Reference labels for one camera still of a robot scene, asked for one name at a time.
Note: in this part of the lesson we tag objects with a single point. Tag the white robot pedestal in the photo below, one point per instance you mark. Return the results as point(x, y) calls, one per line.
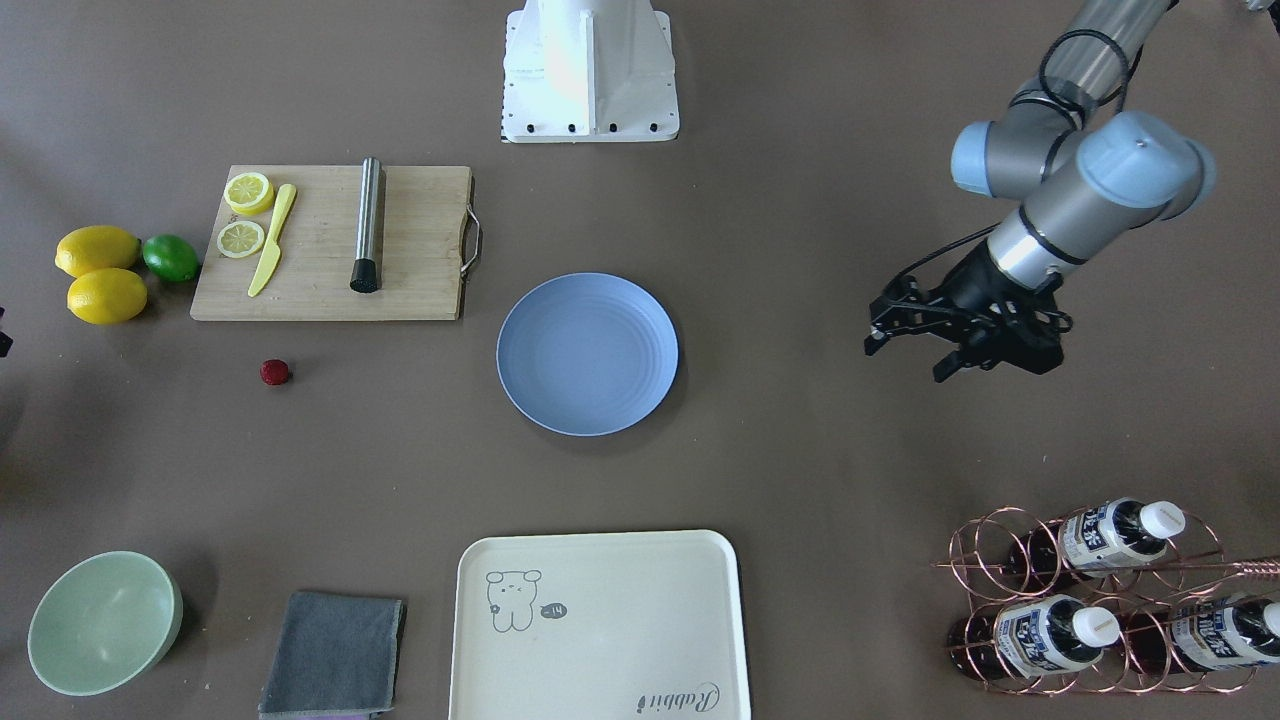
point(589, 72)

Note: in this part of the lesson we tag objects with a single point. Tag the yellow plastic knife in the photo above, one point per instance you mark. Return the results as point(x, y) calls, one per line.
point(271, 254)

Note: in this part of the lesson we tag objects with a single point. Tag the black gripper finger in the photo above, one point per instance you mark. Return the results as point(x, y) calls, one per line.
point(903, 307)
point(967, 356)

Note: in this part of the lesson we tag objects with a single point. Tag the wooden cutting board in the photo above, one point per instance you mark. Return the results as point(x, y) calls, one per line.
point(423, 252)

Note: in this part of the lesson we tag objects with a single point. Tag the grey folded cloth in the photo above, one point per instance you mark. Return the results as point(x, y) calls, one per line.
point(336, 658)

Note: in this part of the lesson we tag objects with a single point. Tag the steel muddler black tip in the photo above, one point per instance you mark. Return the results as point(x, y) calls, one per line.
point(365, 277)

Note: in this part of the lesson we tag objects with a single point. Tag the whole yellow lemon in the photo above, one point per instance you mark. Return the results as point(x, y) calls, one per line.
point(96, 247)
point(107, 296)

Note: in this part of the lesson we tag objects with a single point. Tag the dark drink bottle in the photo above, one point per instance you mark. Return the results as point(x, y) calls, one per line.
point(1057, 635)
point(1227, 634)
point(1118, 535)

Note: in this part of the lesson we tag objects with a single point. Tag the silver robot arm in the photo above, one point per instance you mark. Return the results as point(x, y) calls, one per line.
point(1081, 168)

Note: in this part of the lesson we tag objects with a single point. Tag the red strawberry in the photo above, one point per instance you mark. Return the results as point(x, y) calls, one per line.
point(275, 372)

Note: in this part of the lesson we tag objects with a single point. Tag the blue plate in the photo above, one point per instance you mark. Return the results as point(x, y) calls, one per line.
point(587, 354)

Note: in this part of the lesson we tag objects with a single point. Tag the lemon half slice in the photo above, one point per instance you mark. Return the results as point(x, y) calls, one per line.
point(249, 194)
point(240, 239)

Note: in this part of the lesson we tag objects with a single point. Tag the copper wire bottle rack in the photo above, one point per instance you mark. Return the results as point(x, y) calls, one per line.
point(988, 558)

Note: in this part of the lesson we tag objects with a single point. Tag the green lime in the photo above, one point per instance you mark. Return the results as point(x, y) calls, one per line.
point(170, 258)

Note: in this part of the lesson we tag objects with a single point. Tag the green bowl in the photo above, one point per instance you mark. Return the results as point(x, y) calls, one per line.
point(102, 623)

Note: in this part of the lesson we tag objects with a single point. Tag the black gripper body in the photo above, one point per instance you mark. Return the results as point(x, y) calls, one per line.
point(972, 285)

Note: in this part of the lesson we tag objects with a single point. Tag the cream rabbit tray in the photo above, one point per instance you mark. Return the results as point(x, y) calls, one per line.
point(634, 625)

